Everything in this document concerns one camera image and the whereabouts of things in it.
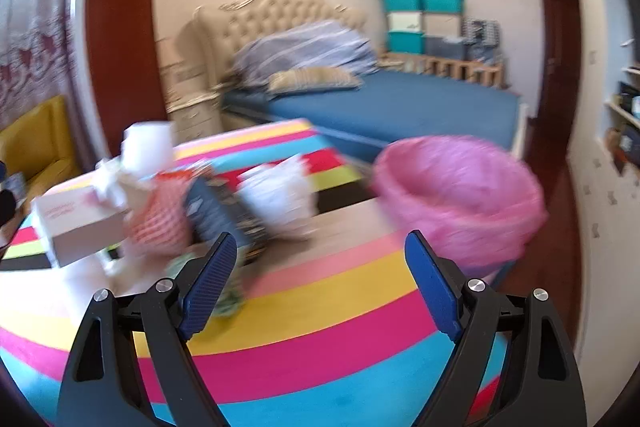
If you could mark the beige tufted headboard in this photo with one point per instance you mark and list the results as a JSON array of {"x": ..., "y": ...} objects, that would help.
[{"x": 280, "y": 14}]

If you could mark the dark cardboard box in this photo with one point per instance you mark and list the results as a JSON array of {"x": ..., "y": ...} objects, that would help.
[{"x": 215, "y": 212}]

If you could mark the wooden crib rail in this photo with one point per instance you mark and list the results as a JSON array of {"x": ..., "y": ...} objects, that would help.
[{"x": 450, "y": 67}]

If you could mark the white foam block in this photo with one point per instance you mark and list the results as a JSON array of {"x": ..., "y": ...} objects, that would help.
[{"x": 147, "y": 147}]

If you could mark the red foam fruit net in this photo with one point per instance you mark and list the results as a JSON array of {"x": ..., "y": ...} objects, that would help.
[{"x": 160, "y": 217}]

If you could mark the brown wooden door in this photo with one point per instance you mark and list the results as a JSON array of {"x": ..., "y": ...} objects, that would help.
[{"x": 557, "y": 72}]

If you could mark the striped pillow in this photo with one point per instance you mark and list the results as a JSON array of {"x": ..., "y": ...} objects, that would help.
[{"x": 315, "y": 79}]

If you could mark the green printed wrapper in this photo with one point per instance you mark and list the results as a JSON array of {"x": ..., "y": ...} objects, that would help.
[{"x": 231, "y": 304}]

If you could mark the grey blue duvet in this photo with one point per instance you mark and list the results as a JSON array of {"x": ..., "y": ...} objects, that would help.
[{"x": 310, "y": 49}]

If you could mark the beige storage box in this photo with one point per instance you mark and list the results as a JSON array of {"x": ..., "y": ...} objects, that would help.
[{"x": 443, "y": 25}]

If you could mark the teal storage box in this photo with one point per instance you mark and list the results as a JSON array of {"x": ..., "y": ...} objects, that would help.
[
  {"x": 444, "y": 2},
  {"x": 406, "y": 43},
  {"x": 401, "y": 1}
]

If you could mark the colourful striped mat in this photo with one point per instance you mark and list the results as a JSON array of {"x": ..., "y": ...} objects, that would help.
[{"x": 325, "y": 307}]

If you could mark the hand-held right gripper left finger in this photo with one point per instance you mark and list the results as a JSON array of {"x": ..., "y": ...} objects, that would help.
[{"x": 210, "y": 287}]

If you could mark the black white checkered bag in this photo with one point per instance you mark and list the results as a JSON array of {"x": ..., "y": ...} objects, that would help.
[{"x": 482, "y": 38}]

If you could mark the small blue box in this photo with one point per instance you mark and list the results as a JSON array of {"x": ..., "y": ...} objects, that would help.
[{"x": 15, "y": 187}]

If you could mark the white plastic bag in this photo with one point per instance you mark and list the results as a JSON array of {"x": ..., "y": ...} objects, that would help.
[{"x": 277, "y": 197}]

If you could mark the white box with pink print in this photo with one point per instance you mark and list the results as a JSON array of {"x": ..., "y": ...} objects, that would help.
[{"x": 75, "y": 227}]

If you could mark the yellow armchair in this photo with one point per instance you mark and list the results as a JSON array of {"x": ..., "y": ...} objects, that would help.
[{"x": 40, "y": 142}]

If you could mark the pink lace curtain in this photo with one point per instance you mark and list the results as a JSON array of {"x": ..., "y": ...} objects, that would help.
[{"x": 35, "y": 32}]

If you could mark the cream nightstand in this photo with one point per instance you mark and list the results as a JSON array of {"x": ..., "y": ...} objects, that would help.
[{"x": 195, "y": 117}]

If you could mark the blue bed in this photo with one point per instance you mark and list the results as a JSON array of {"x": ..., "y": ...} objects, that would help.
[{"x": 400, "y": 107}]

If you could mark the grey storage box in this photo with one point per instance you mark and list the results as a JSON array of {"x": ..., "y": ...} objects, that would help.
[{"x": 446, "y": 48}]

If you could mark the pink lined trash bin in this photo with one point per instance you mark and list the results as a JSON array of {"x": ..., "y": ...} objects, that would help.
[{"x": 450, "y": 187}]

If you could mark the white storage box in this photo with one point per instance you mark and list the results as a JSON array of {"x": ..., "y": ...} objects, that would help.
[{"x": 406, "y": 22}]

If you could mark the reddish brown wooden pillar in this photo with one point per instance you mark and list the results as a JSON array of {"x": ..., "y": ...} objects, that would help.
[{"x": 120, "y": 32}]

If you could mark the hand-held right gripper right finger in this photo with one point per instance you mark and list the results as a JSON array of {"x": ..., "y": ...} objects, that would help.
[{"x": 432, "y": 287}]

